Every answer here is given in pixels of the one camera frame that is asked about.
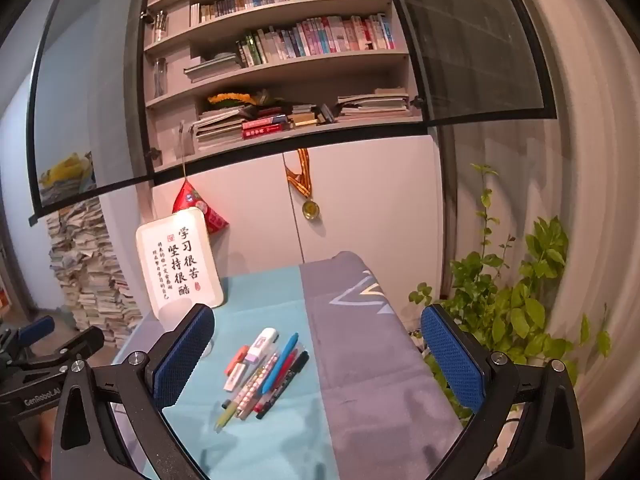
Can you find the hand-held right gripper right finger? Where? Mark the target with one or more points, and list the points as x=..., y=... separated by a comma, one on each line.
x=452, y=360

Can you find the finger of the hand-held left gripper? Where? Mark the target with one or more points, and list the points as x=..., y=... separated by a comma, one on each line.
x=75, y=347
x=37, y=330

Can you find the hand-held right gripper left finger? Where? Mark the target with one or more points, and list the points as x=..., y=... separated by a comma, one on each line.
x=182, y=360

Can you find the translucent white plastic cup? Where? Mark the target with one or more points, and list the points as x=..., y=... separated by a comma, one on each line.
x=170, y=317

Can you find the orange highlighter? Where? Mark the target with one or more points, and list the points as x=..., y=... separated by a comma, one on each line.
x=234, y=358

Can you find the white eraser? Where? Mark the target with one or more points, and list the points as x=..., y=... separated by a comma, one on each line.
x=235, y=377

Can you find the green and white pen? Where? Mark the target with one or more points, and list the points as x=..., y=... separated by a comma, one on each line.
x=226, y=412

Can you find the purple eraser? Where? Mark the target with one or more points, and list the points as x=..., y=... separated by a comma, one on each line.
x=253, y=355

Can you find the pink patterned pen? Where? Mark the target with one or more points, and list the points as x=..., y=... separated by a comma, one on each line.
x=257, y=382

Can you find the white correction tape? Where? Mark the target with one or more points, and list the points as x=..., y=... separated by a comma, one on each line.
x=267, y=337

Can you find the red pen with clear cap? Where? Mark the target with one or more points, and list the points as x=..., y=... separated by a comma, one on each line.
x=262, y=397

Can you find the blue pen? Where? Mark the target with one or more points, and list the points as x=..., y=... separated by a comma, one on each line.
x=282, y=360

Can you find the black marker pen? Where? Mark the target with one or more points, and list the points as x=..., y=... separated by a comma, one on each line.
x=285, y=382

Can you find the tall stack of books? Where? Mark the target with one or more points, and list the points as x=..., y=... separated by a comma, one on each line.
x=85, y=280

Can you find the green leafy plant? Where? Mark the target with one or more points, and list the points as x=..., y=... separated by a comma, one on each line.
x=520, y=300

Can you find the framed calligraphy sign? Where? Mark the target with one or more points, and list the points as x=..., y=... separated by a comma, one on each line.
x=175, y=260

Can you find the red hanging pouch ornament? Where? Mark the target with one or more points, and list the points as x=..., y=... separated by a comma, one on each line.
x=192, y=200

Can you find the yellow plush toy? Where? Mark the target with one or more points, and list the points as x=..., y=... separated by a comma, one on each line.
x=67, y=167

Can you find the gold medal with striped ribbon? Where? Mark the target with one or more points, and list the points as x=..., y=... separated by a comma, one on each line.
x=310, y=208

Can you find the red book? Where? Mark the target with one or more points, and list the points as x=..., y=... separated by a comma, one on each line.
x=262, y=132

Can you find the dark framed glass door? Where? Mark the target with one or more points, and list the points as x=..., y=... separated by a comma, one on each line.
x=90, y=85
x=465, y=35

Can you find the yellow flower ornament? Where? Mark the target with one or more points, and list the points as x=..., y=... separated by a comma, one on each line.
x=227, y=98

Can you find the stack of grey booklets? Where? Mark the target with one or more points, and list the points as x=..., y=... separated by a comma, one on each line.
x=370, y=105

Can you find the empty glass jar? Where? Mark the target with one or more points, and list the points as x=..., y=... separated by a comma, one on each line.
x=160, y=77

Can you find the pile of grey folders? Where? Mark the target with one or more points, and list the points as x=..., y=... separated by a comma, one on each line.
x=210, y=67

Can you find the grey bookshelf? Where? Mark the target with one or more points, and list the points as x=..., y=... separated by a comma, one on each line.
x=325, y=68

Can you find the glass jar with pens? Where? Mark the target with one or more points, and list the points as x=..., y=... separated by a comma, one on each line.
x=160, y=27

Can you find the row of pink and blue books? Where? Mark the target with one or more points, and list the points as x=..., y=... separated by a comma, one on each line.
x=325, y=35

